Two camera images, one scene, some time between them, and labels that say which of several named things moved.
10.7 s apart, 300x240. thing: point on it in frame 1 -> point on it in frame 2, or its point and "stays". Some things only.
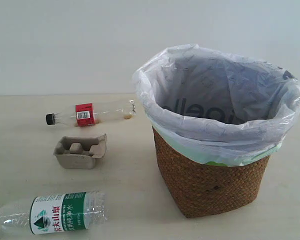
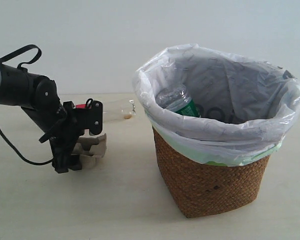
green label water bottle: [58, 212] -> [177, 98]
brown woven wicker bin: [200, 189] stays
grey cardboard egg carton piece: [79, 152] stays
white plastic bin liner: [215, 107] stays
